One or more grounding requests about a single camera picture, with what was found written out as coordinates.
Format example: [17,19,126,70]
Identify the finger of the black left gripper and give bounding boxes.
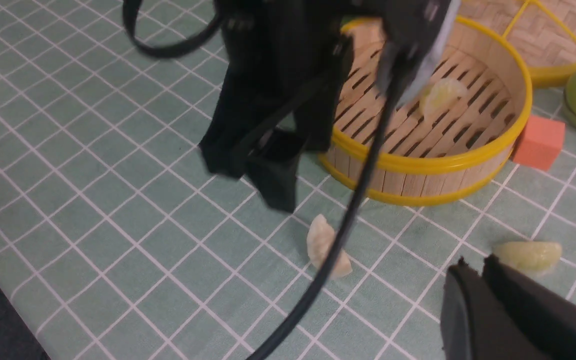
[246,128,306,214]
[199,75,298,179]

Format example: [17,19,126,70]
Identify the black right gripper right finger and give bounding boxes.
[482,255,576,360]

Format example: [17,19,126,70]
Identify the green checkered tablecloth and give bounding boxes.
[0,0,576,360]

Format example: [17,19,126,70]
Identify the white dumpling bottom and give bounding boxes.
[306,214,353,280]

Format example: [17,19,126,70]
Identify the black cable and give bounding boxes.
[122,0,409,360]

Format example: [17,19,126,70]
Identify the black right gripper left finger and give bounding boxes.
[439,257,557,360]

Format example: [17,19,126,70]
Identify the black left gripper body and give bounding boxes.
[215,0,355,151]

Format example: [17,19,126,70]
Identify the orange cube block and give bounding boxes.
[510,115,566,172]

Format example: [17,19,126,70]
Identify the bamboo steamer tray yellow rim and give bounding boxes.
[318,17,532,207]

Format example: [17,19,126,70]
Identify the pale green dumpling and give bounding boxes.
[418,77,468,117]
[493,241,563,276]

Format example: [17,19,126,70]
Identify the woven bamboo steamer lid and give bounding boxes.
[459,0,576,88]

